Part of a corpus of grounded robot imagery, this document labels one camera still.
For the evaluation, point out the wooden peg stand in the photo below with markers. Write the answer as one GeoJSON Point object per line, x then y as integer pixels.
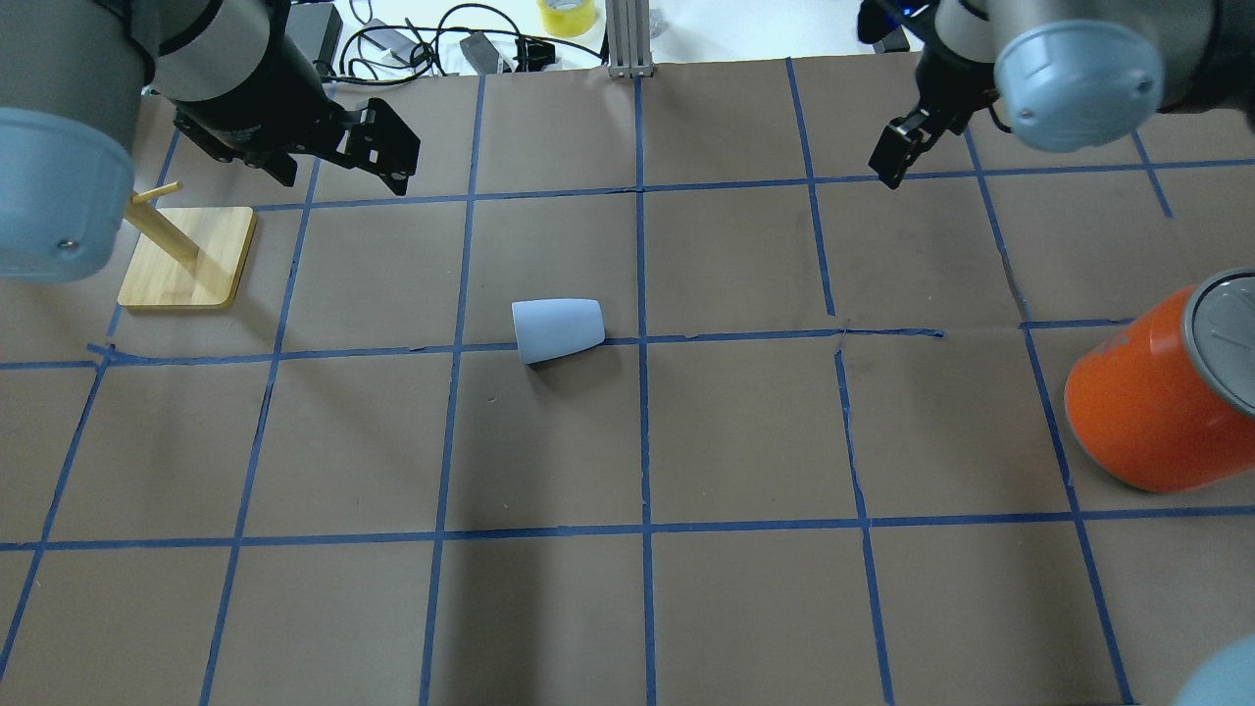
{"type": "Point", "coordinates": [186, 258]}

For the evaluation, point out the grey power brick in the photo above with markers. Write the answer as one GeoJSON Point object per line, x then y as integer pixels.
{"type": "Point", "coordinates": [315, 30]}

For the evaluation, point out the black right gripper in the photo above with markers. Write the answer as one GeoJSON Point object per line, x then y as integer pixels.
{"type": "Point", "coordinates": [949, 81]}

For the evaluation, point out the black power adapter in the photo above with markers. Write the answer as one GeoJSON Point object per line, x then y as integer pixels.
{"type": "Point", "coordinates": [887, 40]}

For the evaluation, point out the orange can with grey lid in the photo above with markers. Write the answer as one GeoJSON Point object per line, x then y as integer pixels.
{"type": "Point", "coordinates": [1167, 404]}

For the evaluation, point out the yellow tape roll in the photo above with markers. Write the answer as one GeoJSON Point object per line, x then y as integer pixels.
{"type": "Point", "coordinates": [566, 18]}

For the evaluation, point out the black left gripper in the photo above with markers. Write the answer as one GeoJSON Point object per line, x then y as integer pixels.
{"type": "Point", "coordinates": [263, 101]}

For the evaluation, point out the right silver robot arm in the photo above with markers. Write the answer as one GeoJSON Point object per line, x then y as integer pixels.
{"type": "Point", "coordinates": [1069, 74]}

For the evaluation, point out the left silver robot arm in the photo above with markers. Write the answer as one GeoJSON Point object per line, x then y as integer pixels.
{"type": "Point", "coordinates": [73, 76]}

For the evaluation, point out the light blue plastic cup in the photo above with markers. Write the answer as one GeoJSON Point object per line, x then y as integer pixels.
{"type": "Point", "coordinates": [553, 328]}

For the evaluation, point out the aluminium profile post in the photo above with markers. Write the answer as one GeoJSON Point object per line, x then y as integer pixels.
{"type": "Point", "coordinates": [628, 31]}

